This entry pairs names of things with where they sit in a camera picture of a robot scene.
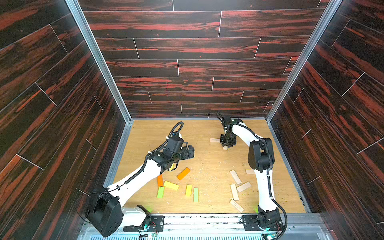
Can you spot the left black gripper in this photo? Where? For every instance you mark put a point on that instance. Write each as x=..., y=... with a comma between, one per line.
x=190, y=152

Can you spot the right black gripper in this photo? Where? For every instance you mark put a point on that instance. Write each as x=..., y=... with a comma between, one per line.
x=227, y=140

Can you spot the natural wood block printed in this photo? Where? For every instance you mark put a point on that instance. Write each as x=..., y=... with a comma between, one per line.
x=213, y=140

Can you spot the natural wood block short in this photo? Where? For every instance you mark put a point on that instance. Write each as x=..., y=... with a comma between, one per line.
x=250, y=172

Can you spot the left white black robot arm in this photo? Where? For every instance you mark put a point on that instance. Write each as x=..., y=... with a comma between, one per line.
x=106, y=210

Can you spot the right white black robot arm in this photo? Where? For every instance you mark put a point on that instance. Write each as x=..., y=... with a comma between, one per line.
x=271, y=215

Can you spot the yellow-green block upper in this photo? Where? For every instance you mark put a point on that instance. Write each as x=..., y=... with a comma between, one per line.
x=173, y=166

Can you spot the orange block centre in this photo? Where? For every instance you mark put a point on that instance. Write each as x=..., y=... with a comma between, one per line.
x=183, y=174

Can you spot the dark orange block left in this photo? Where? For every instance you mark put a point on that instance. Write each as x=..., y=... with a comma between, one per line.
x=160, y=181

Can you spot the yellow block lying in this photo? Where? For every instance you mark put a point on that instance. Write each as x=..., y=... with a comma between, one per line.
x=171, y=185

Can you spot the yellow block small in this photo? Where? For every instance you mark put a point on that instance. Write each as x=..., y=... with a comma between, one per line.
x=188, y=192

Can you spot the light green block left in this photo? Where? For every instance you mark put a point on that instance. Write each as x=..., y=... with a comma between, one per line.
x=161, y=191

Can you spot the light green block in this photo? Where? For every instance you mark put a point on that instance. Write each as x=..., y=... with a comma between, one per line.
x=196, y=195
x=161, y=191

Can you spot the light green block right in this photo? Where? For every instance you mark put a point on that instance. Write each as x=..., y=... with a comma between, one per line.
x=196, y=195

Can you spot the natural wood block angled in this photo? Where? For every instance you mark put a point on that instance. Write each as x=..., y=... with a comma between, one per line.
x=244, y=187

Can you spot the natural wood block bottom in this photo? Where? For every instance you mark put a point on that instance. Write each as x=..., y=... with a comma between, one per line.
x=236, y=206

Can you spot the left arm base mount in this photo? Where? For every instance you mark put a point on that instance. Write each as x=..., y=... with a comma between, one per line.
x=153, y=223

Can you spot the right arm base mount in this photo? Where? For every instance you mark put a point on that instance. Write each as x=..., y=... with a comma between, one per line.
x=255, y=223

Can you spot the front aluminium rail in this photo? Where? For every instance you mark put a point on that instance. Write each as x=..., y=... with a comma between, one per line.
x=223, y=227

